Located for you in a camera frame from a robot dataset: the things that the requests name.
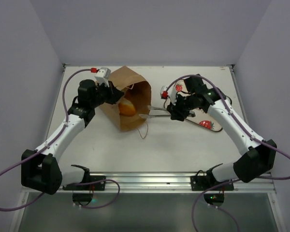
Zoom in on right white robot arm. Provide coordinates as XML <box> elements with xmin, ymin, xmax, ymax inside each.
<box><xmin>160</xmin><ymin>75</ymin><xmax>277</xmax><ymax>190</ymax></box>

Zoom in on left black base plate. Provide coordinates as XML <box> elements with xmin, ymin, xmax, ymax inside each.
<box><xmin>62</xmin><ymin>175</ymin><xmax>106</xmax><ymax>191</ymax></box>

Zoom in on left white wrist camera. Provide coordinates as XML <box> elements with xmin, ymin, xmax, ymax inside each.
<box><xmin>94</xmin><ymin>67</ymin><xmax>111</xmax><ymax>85</ymax></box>

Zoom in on round orange fake bread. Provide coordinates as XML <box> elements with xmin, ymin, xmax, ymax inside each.
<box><xmin>118</xmin><ymin>98</ymin><xmax>136</xmax><ymax>116</ymax></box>

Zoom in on metal tongs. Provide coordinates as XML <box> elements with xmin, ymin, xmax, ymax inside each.
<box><xmin>139</xmin><ymin>105</ymin><xmax>171</xmax><ymax>119</ymax></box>

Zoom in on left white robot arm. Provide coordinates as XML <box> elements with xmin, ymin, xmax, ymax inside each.
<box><xmin>21</xmin><ymin>79</ymin><xmax>124</xmax><ymax>195</ymax></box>

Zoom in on brown paper bag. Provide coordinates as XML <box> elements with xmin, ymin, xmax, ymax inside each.
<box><xmin>100</xmin><ymin>66</ymin><xmax>152</xmax><ymax>132</ymax></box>

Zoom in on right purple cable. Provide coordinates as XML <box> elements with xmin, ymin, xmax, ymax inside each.
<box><xmin>165</xmin><ymin>74</ymin><xmax>290</xmax><ymax>232</ymax></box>

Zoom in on strawberry print tray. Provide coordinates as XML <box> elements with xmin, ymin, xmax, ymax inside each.
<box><xmin>164</xmin><ymin>76</ymin><xmax>223</xmax><ymax>132</ymax></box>

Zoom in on purple cable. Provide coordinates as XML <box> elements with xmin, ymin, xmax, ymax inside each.
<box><xmin>0</xmin><ymin>68</ymin><xmax>121</xmax><ymax>211</ymax></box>
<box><xmin>165</xmin><ymin>74</ymin><xmax>290</xmax><ymax>232</ymax></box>

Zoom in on aluminium front rail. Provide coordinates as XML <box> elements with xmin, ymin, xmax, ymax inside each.
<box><xmin>21</xmin><ymin>171</ymin><xmax>277</xmax><ymax>194</ymax></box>

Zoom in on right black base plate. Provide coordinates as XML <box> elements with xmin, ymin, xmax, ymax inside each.
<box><xmin>190</xmin><ymin>170</ymin><xmax>234</xmax><ymax>191</ymax></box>

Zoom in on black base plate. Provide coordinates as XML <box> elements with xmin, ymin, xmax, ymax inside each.
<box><xmin>190</xmin><ymin>170</ymin><xmax>234</xmax><ymax>191</ymax></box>
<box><xmin>62</xmin><ymin>175</ymin><xmax>106</xmax><ymax>191</ymax></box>

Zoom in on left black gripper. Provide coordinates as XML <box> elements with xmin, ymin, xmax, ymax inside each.
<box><xmin>90</xmin><ymin>80</ymin><xmax>124</xmax><ymax>108</ymax></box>

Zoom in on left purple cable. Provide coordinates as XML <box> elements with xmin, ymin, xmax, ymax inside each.
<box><xmin>0</xmin><ymin>68</ymin><xmax>121</xmax><ymax>211</ymax></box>

